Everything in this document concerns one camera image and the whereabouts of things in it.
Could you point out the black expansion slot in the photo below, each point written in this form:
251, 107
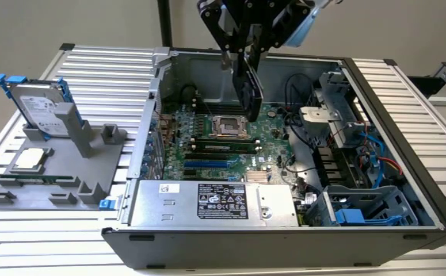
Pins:
207, 157

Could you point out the grey plastic parts rack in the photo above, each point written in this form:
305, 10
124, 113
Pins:
58, 166

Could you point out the silver power supply unit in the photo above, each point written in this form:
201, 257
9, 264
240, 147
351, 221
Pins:
176, 212

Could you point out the grey disk bay cage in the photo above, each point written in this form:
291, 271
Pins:
360, 191

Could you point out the blue expansion slot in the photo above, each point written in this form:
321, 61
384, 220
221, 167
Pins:
207, 164

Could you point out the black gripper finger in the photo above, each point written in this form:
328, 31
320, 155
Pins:
291, 23
216, 23

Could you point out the copper chipset heatsink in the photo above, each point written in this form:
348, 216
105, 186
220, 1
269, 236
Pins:
256, 176

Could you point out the CPU socket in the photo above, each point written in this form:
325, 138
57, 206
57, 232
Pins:
211, 124

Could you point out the blue case latch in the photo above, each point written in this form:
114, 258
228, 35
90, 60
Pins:
105, 204

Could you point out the hard disk in blue carrier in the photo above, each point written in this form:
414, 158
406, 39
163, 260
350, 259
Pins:
34, 106

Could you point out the blue disk carrier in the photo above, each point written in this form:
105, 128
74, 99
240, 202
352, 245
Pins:
348, 215

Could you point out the open grey PC case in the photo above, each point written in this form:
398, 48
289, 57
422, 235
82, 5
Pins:
264, 247

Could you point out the green RAM stick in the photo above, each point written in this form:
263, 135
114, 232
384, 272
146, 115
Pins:
216, 147
34, 178

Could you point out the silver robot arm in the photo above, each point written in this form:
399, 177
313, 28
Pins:
303, 31

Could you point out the green graphics card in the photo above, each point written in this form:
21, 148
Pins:
252, 100

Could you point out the silver coin battery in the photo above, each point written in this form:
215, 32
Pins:
271, 113

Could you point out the silver CPU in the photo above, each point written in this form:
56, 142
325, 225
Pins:
30, 161

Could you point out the green motherboard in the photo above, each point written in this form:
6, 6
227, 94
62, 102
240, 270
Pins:
268, 135

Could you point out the silver drive cage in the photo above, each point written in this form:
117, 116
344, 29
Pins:
316, 115

